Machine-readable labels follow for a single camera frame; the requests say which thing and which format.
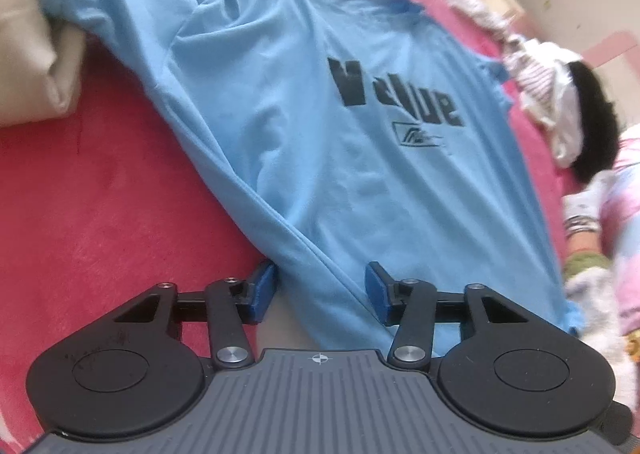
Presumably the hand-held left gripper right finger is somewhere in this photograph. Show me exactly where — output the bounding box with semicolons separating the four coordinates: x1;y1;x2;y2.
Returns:
365;261;532;370

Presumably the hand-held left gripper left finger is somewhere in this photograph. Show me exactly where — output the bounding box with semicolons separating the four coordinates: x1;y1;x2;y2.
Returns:
113;261;278;369

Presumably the light blue printed t-shirt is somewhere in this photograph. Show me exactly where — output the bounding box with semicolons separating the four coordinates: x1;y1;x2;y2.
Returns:
42;0;585;359

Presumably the white fluffy cloth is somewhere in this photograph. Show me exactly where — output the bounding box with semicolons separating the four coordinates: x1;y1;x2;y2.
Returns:
563;252;632;400

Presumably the pink white patterned cloth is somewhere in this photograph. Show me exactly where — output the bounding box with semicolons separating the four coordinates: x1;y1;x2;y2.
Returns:
598;124;640;335

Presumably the white striped garment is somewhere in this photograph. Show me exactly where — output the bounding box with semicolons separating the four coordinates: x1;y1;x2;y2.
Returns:
502;34;585;169

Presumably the black fuzzy garment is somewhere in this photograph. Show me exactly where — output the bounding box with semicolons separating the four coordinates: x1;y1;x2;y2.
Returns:
565;60;627;185

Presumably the white crumpled cloth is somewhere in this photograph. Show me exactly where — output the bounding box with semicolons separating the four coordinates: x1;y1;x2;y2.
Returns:
434;0;516;36

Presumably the beige pillow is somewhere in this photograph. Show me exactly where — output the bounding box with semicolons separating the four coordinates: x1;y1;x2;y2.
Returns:
0;0;87;127

